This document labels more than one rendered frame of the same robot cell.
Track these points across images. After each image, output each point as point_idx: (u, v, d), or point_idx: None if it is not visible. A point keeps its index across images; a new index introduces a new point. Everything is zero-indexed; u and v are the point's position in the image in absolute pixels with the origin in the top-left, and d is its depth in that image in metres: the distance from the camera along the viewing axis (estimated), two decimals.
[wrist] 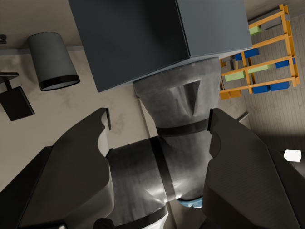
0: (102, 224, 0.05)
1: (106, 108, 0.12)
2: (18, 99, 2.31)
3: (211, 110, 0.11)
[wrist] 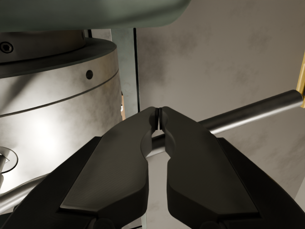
0: (102, 224, 0.05)
1: (156, 108, 0.12)
2: None
3: (160, 109, 0.12)
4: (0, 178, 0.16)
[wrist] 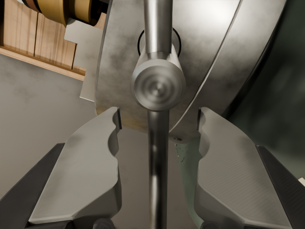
0: (102, 224, 0.05)
1: (118, 107, 0.12)
2: None
3: (199, 109, 0.11)
4: None
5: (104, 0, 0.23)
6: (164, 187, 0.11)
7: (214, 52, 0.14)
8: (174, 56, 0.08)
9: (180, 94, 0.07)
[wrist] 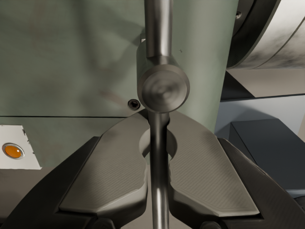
0: (102, 224, 0.05)
1: None
2: None
3: None
4: None
5: None
6: (166, 182, 0.12)
7: None
8: (174, 59, 0.09)
9: (185, 96, 0.08)
